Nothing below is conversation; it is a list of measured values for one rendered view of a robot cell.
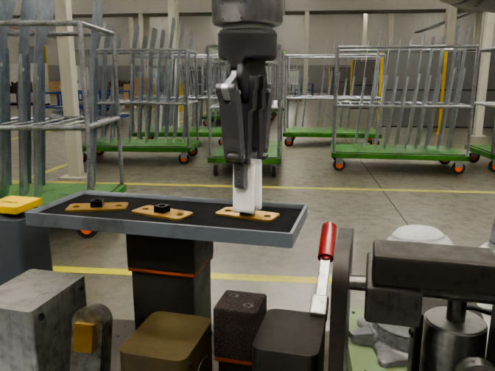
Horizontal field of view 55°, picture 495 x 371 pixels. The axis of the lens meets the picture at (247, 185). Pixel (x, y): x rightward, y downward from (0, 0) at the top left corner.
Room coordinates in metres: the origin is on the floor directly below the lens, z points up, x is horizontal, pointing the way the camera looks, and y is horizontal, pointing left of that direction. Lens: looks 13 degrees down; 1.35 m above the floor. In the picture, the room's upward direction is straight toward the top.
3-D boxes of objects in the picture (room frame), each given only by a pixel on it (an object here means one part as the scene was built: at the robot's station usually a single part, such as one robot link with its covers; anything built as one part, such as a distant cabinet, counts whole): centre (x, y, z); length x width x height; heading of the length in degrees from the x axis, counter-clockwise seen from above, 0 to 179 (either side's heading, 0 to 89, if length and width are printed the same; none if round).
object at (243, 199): (0.63, 0.00, 1.20); 0.03 x 0.01 x 0.07; 65
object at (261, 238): (0.65, 0.11, 1.16); 0.37 x 0.14 x 0.02; 76
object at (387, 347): (0.98, -0.34, 0.79); 0.22 x 0.18 x 0.06; 94
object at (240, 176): (0.61, 0.01, 1.23); 0.03 x 0.01 x 0.05; 155
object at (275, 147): (7.36, -0.04, 0.89); 1.90 x 1.00 x 1.77; 175
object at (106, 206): (0.67, 0.22, 1.17); 0.08 x 0.04 x 0.01; 96
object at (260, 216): (0.64, 0.00, 1.17); 0.08 x 0.04 x 0.01; 65
